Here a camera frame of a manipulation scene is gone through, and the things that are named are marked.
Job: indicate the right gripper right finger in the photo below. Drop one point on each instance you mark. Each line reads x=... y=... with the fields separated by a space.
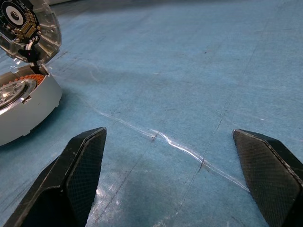
x=272 y=184

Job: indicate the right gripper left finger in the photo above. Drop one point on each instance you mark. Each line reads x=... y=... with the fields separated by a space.
x=71 y=184

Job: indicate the silver motor base copper windings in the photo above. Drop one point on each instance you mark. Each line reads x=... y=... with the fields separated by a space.
x=35 y=111

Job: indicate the motor cover with circuit board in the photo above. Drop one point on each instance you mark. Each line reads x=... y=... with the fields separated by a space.
x=47 y=28

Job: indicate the blue table mat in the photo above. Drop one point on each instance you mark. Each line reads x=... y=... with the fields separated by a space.
x=165 y=82

